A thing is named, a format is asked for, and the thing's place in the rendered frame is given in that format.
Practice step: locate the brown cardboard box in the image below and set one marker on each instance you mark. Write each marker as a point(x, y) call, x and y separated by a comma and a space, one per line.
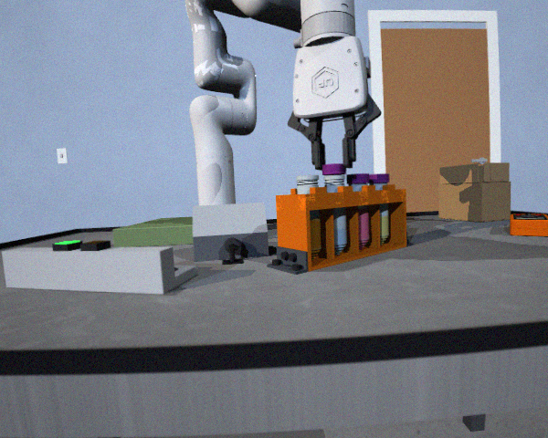
point(462, 194)

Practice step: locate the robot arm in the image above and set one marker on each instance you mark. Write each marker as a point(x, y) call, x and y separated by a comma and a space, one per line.
point(213, 117)

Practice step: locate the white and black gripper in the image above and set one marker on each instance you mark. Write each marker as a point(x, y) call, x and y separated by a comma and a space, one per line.
point(325, 85)

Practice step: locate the orange tube rack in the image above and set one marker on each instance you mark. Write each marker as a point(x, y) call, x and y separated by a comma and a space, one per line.
point(294, 228)

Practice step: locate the grey button housing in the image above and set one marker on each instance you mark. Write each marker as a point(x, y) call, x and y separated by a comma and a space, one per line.
point(239, 229)

